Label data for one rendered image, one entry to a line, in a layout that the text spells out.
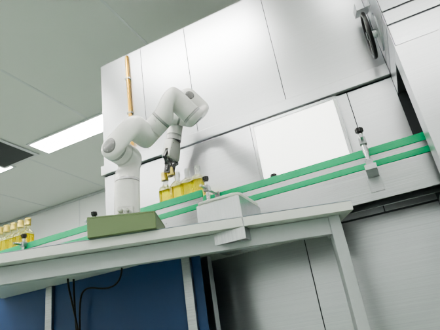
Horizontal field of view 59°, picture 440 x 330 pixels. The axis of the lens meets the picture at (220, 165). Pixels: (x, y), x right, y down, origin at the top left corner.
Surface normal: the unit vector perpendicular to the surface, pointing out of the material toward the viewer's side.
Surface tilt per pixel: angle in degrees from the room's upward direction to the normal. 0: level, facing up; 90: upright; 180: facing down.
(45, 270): 90
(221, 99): 90
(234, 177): 90
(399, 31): 90
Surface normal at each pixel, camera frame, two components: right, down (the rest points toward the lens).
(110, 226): -0.03, -0.39
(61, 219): -0.42, -0.29
